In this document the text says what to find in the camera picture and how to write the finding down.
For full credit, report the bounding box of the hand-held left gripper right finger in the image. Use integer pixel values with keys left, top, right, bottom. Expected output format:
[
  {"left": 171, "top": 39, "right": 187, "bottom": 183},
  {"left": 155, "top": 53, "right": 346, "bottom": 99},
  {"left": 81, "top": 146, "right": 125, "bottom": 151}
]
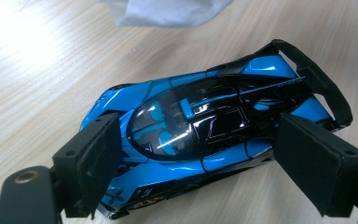
[{"left": 273, "top": 112, "right": 358, "bottom": 218}]

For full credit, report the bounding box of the white wet wipe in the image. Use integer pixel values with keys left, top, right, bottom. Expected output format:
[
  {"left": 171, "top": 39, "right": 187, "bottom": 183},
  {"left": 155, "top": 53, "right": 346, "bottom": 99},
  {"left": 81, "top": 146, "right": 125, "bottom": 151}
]
[{"left": 98, "top": 0, "right": 235, "bottom": 29}]

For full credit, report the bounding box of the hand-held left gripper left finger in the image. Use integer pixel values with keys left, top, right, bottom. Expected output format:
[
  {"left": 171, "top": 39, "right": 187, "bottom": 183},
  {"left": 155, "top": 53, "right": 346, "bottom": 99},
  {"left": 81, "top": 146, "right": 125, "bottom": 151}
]
[{"left": 51, "top": 112, "right": 124, "bottom": 219}]

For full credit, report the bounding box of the blue and black toy car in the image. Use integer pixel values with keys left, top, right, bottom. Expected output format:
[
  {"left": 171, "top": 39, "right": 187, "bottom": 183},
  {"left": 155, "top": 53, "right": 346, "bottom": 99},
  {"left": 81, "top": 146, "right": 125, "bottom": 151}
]
[{"left": 79, "top": 38, "right": 354, "bottom": 220}]

